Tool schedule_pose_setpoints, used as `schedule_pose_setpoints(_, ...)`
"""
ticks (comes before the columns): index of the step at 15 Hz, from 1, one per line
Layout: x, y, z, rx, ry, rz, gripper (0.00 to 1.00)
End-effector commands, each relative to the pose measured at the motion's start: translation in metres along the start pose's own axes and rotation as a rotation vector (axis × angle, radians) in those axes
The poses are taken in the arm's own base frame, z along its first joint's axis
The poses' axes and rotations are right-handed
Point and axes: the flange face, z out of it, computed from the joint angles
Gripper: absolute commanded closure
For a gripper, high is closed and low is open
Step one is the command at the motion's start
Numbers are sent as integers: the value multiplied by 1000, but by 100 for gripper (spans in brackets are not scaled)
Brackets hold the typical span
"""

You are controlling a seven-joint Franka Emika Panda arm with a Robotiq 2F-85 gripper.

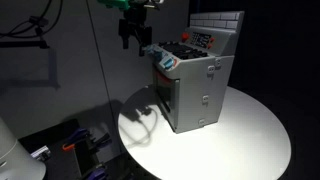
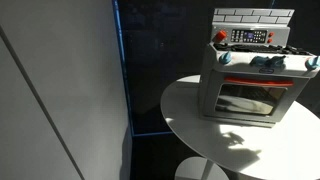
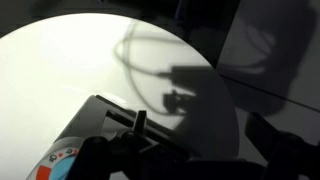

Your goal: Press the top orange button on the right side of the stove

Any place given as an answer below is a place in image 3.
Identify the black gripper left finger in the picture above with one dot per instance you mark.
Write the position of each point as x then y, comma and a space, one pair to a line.
100, 160

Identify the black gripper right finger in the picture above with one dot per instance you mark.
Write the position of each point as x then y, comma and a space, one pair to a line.
286, 156

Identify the grey toy stove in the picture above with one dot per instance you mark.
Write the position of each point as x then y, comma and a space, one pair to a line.
88, 116

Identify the round colourful stove dial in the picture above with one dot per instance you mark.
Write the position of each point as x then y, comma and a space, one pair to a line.
55, 163

